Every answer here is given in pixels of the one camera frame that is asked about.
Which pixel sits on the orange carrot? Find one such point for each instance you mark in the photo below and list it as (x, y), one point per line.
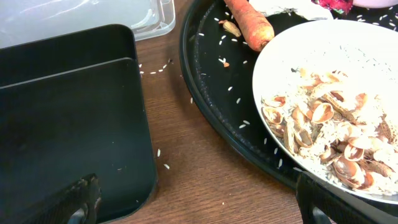
(255, 28)

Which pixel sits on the peanut shell on tray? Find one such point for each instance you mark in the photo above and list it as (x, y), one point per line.
(230, 27)

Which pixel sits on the clear plastic bin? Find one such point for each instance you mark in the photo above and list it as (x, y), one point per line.
(24, 21)

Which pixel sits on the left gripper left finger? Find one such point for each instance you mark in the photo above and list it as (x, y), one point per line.
(76, 203)

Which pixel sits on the grey plate with rice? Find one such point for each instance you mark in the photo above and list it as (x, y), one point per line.
(327, 93)

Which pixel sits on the black rectangular tray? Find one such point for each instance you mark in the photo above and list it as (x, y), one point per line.
(71, 106)

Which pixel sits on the crumpled white tissue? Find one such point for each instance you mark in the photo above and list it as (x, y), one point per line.
(303, 8)

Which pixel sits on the round black serving tray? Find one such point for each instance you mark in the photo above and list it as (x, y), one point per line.
(218, 73)

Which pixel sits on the red snack wrapper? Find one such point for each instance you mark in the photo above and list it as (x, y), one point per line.
(339, 6)

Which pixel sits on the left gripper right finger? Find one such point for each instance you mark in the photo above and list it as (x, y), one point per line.
(320, 203)

